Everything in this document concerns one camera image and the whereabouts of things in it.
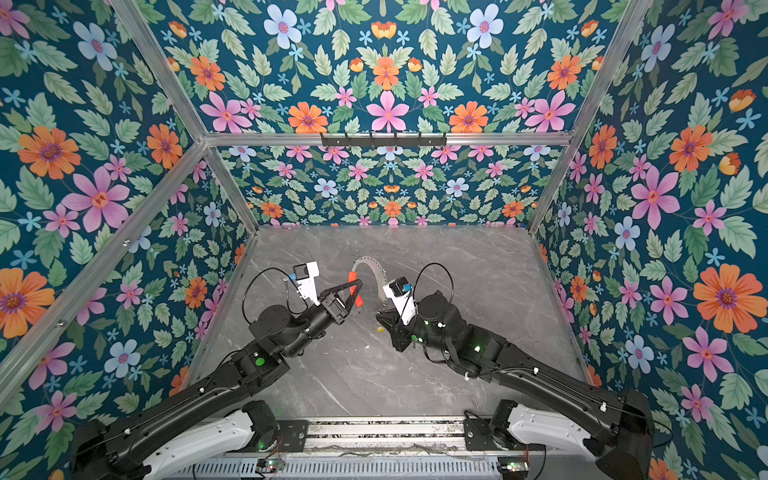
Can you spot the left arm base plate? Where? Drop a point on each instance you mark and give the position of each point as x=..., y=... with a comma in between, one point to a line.
x=290, y=436

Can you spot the black wall hook rail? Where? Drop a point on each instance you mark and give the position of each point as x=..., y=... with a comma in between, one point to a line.
x=371, y=140

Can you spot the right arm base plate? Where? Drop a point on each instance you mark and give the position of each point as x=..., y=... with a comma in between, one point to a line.
x=485, y=434

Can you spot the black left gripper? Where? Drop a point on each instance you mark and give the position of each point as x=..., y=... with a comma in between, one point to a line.
x=337, y=308

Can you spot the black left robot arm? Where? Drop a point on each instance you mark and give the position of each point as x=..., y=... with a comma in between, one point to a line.
x=217, y=414

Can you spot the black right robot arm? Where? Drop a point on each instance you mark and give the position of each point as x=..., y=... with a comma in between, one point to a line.
x=614, y=429

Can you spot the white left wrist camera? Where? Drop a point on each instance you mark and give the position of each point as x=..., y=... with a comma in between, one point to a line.
x=304, y=276

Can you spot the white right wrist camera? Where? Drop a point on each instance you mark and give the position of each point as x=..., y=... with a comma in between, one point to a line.
x=400, y=292

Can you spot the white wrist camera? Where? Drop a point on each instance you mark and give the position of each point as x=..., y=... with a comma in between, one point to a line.
x=400, y=292
x=304, y=276

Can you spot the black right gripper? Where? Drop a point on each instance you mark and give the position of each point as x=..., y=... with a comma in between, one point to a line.
x=398, y=333

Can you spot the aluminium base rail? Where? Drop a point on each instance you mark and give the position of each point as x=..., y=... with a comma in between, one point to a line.
x=421, y=447

